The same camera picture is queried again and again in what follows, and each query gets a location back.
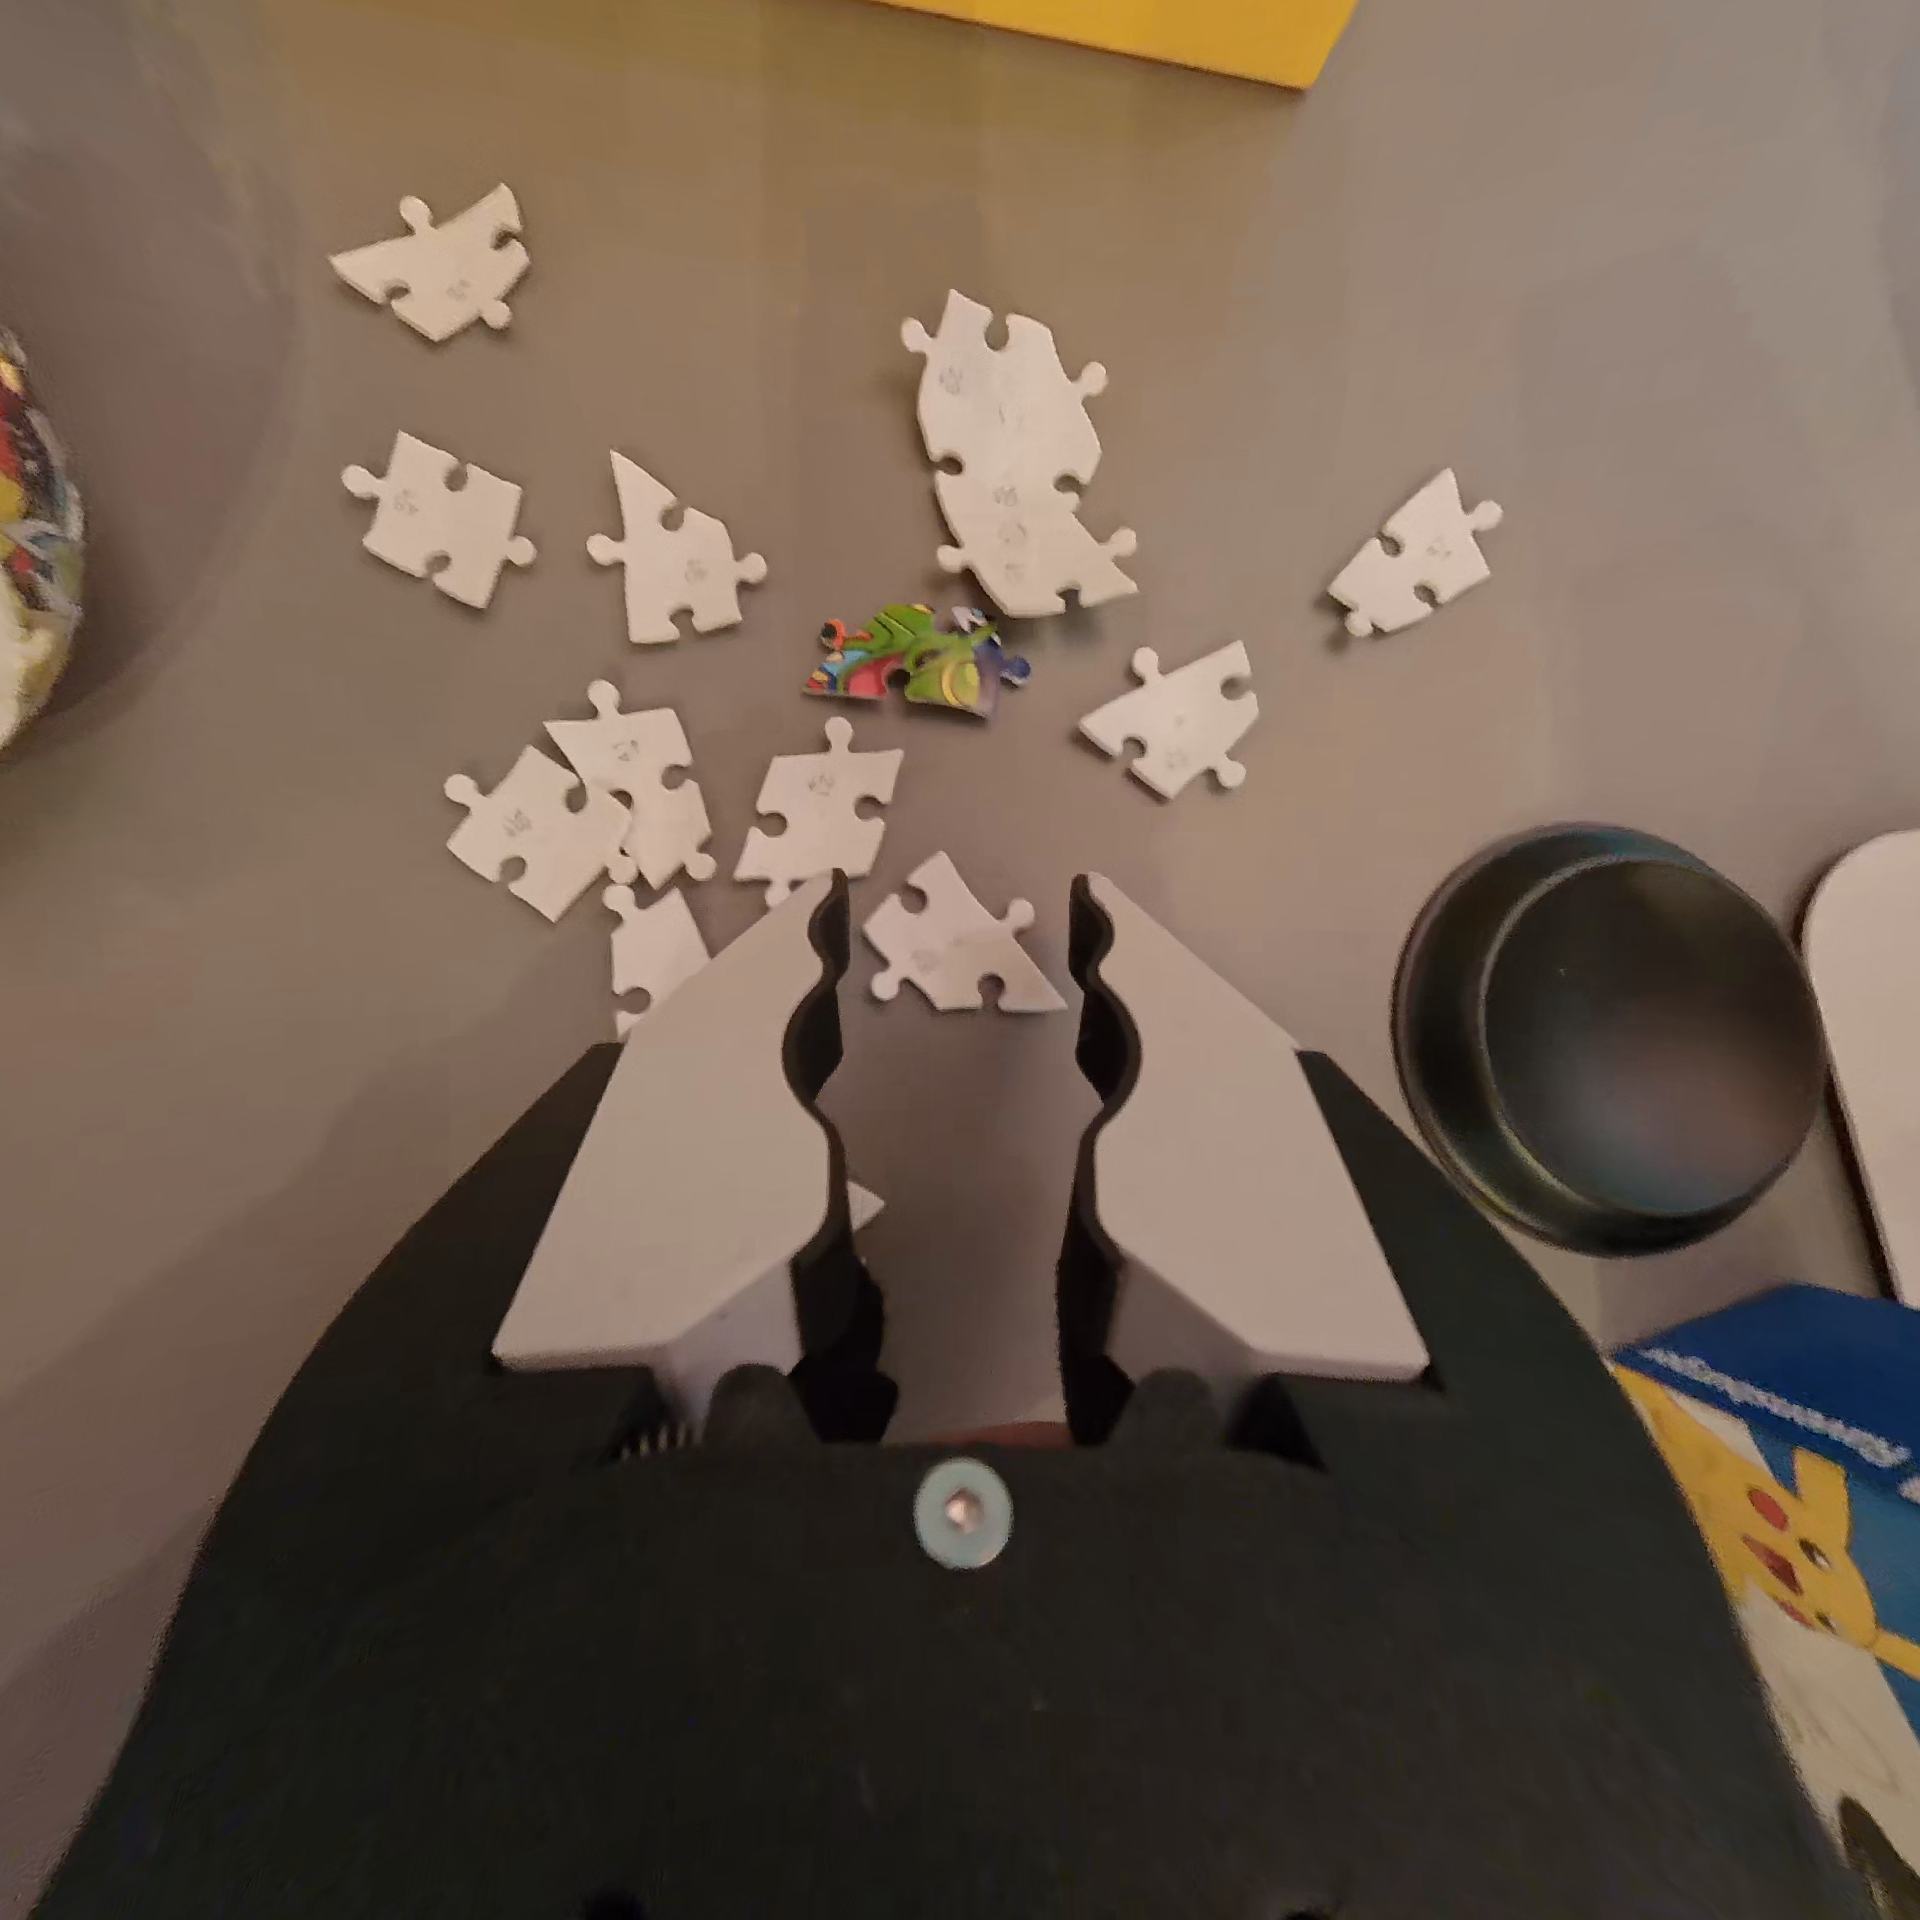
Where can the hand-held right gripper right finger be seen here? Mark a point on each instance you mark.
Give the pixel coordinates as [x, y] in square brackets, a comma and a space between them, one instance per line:
[1245, 1201]

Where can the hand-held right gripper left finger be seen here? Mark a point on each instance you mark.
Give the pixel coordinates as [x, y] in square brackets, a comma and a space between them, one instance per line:
[676, 1201]

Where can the single white puzzle piece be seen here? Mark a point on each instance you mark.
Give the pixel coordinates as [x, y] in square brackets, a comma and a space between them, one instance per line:
[954, 939]

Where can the white puzzle pieces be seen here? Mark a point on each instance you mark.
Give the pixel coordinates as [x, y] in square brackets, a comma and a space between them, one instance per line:
[452, 517]

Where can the partly built white puzzle ball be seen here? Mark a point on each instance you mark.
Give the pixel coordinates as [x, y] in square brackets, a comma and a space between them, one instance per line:
[30, 540]

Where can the colourful printed puzzle piece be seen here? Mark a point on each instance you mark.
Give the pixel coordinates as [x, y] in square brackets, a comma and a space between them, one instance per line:
[915, 661]

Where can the colourful cardboard puzzle box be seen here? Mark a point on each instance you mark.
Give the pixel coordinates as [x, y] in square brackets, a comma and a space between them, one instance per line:
[1799, 1577]

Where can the joined white puzzle strip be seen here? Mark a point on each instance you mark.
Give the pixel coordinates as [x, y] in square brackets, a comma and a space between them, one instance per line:
[1004, 451]

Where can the black round stand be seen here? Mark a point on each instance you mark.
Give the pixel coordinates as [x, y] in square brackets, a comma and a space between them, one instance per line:
[1606, 1051]

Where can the white rounded flat pad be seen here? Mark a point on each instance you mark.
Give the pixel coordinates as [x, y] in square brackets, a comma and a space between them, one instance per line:
[1876, 1051]

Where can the yellow plastic bin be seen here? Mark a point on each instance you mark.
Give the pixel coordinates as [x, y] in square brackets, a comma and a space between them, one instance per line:
[1171, 30]

